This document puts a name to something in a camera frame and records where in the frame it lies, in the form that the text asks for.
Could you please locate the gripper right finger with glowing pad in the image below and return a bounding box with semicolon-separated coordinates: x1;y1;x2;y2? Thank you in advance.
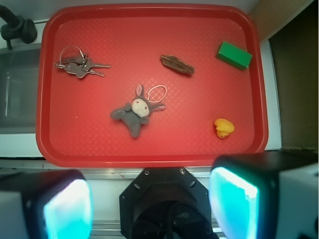
208;151;319;239

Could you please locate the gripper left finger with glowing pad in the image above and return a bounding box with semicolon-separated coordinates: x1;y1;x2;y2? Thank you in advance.
0;169;94;239

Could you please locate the yellow rubber duck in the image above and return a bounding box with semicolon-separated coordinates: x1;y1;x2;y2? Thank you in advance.
214;118;235;138

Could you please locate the red plastic tray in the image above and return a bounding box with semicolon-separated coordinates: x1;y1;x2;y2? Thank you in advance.
36;3;268;168

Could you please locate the bunch of metal keys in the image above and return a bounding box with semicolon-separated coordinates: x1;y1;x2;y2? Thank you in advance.
53;45;112;79

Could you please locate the green rectangular block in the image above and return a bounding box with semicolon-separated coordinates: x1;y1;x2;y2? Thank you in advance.
216;41;252;70

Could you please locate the stainless steel sink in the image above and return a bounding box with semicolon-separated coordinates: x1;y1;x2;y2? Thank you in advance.
0;44;40;134

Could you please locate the brown bark piece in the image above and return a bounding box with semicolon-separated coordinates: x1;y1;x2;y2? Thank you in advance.
160;55;195;75

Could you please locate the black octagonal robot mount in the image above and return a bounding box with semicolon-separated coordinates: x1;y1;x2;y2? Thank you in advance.
119;167;218;239

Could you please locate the grey plush bunny keychain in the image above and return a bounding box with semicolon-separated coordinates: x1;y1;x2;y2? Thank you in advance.
110;84;167;138

